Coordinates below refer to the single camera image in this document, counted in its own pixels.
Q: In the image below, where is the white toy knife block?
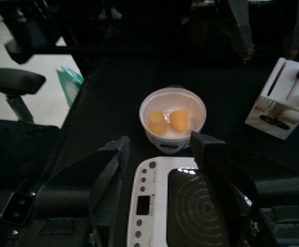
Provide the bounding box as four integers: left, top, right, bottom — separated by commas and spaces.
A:
243, 57, 299, 141

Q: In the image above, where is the grey metal frame leg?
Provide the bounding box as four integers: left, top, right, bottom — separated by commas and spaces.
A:
227, 0, 256, 63

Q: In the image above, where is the round orange toy food slice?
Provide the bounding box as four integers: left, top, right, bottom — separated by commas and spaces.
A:
147, 110, 170, 136

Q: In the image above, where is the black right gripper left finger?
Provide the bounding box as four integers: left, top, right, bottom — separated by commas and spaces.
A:
35, 135, 131, 247

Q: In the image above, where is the oval orange toy food piece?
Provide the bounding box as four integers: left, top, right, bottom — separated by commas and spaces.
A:
168, 109, 192, 134

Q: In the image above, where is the black chair base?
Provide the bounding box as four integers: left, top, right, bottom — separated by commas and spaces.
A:
0, 0, 67, 66

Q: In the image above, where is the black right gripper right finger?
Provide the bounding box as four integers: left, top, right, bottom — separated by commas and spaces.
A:
190, 130, 299, 247

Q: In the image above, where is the teal paper bag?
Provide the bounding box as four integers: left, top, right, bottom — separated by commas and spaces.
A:
56, 66, 86, 108

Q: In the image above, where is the white toy induction cooktop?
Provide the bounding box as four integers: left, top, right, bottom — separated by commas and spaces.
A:
127, 155, 232, 247

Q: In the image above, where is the white toy pot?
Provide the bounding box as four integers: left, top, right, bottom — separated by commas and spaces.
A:
138, 87, 208, 154

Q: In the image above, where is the black office chair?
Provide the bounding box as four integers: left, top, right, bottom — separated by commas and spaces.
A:
0, 68, 62, 226

